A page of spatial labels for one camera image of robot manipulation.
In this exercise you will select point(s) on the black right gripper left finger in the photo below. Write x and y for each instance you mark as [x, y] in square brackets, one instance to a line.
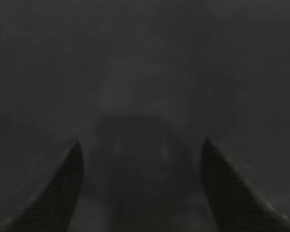
[43, 198]

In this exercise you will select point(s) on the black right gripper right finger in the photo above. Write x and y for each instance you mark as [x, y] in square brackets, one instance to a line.
[234, 202]

